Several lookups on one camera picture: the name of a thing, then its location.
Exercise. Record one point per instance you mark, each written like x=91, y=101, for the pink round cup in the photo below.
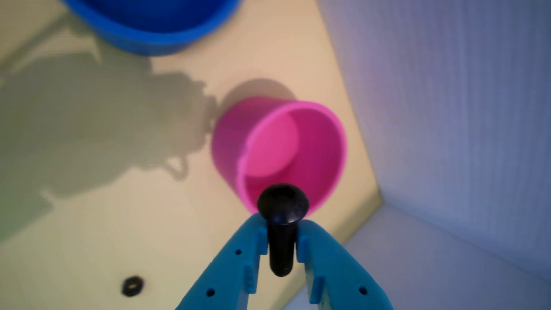
x=297, y=146

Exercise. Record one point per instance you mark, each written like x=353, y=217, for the yellow paper mat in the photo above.
x=107, y=215

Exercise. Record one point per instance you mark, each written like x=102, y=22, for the black bolt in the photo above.
x=282, y=202

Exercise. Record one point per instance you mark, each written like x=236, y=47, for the blue round cup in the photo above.
x=150, y=26

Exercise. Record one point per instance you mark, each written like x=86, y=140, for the white corrugated box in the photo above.
x=452, y=129

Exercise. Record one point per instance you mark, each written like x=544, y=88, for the steel hex nut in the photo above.
x=132, y=286

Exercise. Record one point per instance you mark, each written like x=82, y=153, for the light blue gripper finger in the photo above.
x=228, y=275
x=340, y=275

